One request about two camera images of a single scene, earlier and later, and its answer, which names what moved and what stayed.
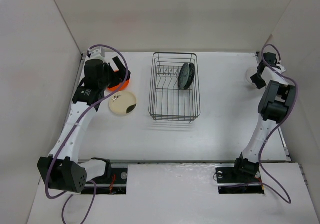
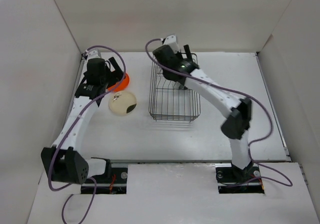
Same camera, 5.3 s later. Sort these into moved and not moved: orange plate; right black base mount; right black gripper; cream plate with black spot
Moved: right black gripper
Not moved: right black base mount; cream plate with black spot; orange plate
